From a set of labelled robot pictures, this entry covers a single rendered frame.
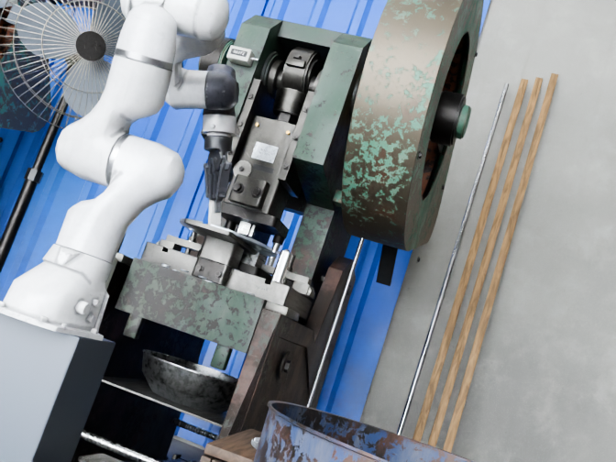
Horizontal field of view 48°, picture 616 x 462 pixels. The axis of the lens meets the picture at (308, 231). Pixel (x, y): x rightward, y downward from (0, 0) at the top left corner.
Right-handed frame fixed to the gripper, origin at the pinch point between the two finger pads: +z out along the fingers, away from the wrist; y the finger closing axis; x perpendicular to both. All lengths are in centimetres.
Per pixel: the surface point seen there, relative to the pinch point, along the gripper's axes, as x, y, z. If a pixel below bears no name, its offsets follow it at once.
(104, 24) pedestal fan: -10, -77, -64
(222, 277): 4.2, -2.2, 17.3
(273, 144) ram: 22.9, -10.6, -21.3
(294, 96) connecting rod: 30.5, -12.6, -36.7
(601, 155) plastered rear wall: 196, -21, -35
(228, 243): 6.2, -3.4, 8.1
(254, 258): 17.6, -9.2, 12.6
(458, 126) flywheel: 65, 23, -28
